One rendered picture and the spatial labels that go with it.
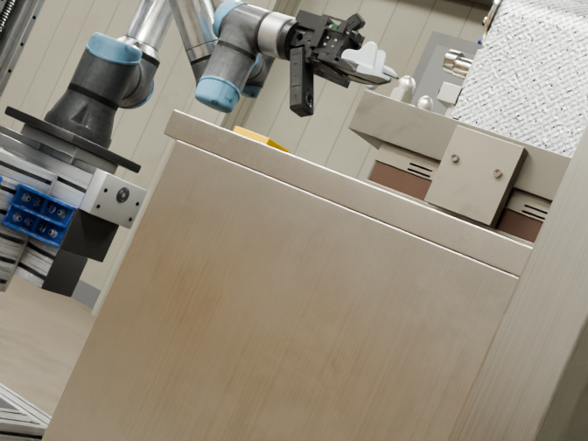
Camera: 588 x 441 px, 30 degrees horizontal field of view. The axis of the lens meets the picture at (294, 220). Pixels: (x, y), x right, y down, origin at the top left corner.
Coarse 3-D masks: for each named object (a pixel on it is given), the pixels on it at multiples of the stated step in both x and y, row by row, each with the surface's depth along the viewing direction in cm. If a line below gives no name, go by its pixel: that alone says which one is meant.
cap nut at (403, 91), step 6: (402, 78) 156; (408, 78) 156; (396, 84) 157; (402, 84) 156; (408, 84) 156; (414, 84) 156; (396, 90) 156; (402, 90) 155; (408, 90) 156; (414, 90) 157; (390, 96) 156; (396, 96) 156; (402, 96) 155; (408, 96) 156; (408, 102) 156
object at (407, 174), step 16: (384, 144) 153; (384, 160) 153; (400, 160) 152; (416, 160) 150; (432, 160) 149; (384, 176) 152; (400, 176) 151; (416, 176) 150; (432, 176) 149; (400, 192) 151; (416, 192) 150; (512, 192) 143; (432, 208) 148; (512, 208) 142; (528, 208) 141; (544, 208) 140; (480, 224) 144; (496, 224) 143; (512, 224) 142; (528, 224) 141; (528, 240) 140
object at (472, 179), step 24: (456, 144) 145; (480, 144) 143; (504, 144) 142; (456, 168) 144; (480, 168) 142; (504, 168) 141; (432, 192) 145; (456, 192) 143; (480, 192) 142; (504, 192) 140; (480, 216) 141
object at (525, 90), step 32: (480, 64) 170; (512, 64) 168; (544, 64) 165; (576, 64) 163; (480, 96) 169; (512, 96) 166; (544, 96) 164; (576, 96) 162; (512, 128) 165; (544, 128) 163; (576, 128) 161
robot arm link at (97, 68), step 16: (96, 32) 236; (96, 48) 233; (112, 48) 233; (128, 48) 235; (80, 64) 235; (96, 64) 233; (112, 64) 233; (128, 64) 235; (80, 80) 233; (96, 80) 232; (112, 80) 233; (128, 80) 237; (112, 96) 234; (128, 96) 245
